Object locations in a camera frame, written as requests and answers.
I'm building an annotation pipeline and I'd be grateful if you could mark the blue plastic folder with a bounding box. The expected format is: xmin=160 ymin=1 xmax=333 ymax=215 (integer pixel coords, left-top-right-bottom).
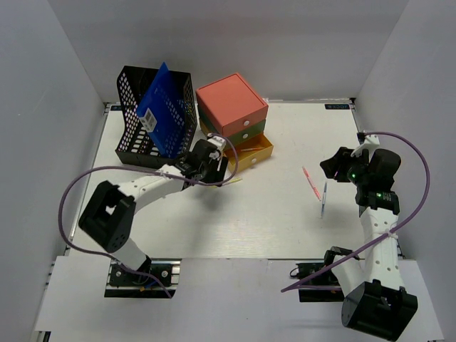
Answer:
xmin=136 ymin=63 xmax=185 ymax=158

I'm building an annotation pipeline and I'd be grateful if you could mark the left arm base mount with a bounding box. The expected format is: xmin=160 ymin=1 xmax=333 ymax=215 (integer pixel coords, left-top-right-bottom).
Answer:
xmin=104 ymin=259 xmax=181 ymax=299

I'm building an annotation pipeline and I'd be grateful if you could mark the salmon top drawer box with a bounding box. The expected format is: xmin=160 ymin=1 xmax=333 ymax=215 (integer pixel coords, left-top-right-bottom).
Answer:
xmin=196 ymin=73 xmax=269 ymax=136

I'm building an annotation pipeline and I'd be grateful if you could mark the blue thin pen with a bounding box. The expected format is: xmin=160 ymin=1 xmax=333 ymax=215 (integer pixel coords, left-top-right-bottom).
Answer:
xmin=320 ymin=181 xmax=328 ymax=219

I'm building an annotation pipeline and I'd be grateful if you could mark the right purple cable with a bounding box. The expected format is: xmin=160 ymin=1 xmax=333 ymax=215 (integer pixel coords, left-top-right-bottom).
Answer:
xmin=280 ymin=131 xmax=431 ymax=294

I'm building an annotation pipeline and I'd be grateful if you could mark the yellow bottom drawer box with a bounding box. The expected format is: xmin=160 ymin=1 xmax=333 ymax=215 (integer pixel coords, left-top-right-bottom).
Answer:
xmin=199 ymin=119 xmax=274 ymax=175

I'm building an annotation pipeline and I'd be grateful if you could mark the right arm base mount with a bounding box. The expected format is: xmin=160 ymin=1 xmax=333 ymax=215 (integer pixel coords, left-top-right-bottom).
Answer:
xmin=289 ymin=260 xmax=363 ymax=303

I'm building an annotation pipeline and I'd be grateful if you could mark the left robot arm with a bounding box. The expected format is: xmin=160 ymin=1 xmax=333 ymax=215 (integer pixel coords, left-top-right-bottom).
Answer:
xmin=78 ymin=136 xmax=227 ymax=284

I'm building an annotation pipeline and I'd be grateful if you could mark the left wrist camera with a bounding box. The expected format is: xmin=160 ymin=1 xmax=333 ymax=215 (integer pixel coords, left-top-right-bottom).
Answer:
xmin=207 ymin=133 xmax=227 ymax=160

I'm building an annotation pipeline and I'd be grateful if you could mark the pink thin pen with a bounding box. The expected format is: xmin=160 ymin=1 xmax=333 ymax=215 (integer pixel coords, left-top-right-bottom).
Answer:
xmin=302 ymin=167 xmax=321 ymax=201

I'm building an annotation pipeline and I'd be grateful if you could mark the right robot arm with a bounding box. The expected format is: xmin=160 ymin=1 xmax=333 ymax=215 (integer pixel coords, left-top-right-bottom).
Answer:
xmin=320 ymin=147 xmax=418 ymax=341

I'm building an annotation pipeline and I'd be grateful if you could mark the black mesh file holder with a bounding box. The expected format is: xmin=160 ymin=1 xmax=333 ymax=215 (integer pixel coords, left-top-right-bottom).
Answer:
xmin=115 ymin=63 xmax=197 ymax=169

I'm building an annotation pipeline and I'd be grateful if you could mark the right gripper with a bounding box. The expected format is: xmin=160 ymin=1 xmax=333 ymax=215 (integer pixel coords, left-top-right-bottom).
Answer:
xmin=320 ymin=147 xmax=371 ymax=187

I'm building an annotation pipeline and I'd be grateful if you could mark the orange thin pen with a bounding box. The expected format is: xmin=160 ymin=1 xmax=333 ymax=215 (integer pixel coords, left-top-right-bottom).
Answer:
xmin=239 ymin=147 xmax=264 ymax=152

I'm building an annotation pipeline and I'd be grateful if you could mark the green drawer box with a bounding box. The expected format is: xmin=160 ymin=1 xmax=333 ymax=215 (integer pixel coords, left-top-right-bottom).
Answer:
xmin=197 ymin=106 xmax=266 ymax=145

